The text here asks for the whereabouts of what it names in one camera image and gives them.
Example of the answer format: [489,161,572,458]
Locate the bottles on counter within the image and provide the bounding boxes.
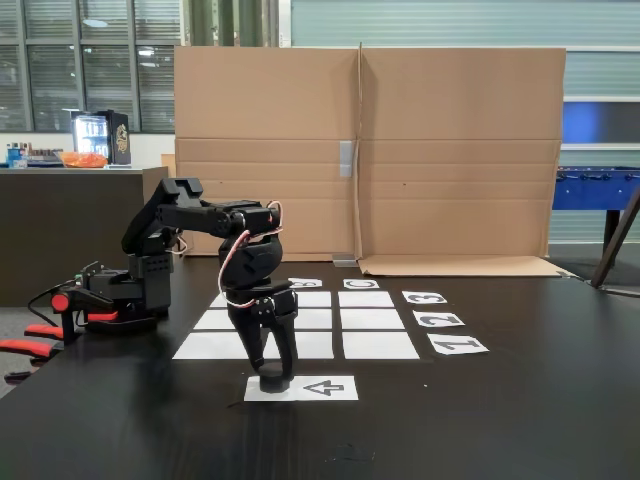
[5,141,32,169]

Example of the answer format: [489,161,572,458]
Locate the dark brown counter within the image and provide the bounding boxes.
[0,167,171,307]

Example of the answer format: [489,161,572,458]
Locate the white arrow paper sheet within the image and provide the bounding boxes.
[243,375,360,403]

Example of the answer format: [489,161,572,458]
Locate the white red servo cable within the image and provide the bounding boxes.
[218,200,286,309]

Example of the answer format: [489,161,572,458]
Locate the paper sheet number 3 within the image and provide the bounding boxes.
[401,291,449,305]

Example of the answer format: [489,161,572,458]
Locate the blue foosball table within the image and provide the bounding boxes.
[551,165,640,256]

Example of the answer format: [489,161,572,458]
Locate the black orange clamp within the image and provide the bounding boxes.
[23,287,121,347]
[0,338,56,385]

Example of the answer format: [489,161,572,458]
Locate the paper sheet number 2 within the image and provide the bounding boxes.
[412,310,466,329]

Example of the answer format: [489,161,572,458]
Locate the brown wooden easel leg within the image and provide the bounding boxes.
[590,187,640,289]

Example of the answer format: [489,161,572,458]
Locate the brown cardboard panel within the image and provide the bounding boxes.
[173,45,362,264]
[357,42,576,279]

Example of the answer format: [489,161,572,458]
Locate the black mini fridge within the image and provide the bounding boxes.
[71,109,132,166]

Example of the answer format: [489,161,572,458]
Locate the black octagonal token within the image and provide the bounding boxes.
[258,362,291,393]

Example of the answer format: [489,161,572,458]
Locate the paper sheet number 1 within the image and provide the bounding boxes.
[427,335,490,357]

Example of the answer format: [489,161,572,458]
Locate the black power cable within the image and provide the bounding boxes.
[27,284,76,326]

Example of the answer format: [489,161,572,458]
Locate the orange snack bag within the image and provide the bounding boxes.
[57,151,109,169]

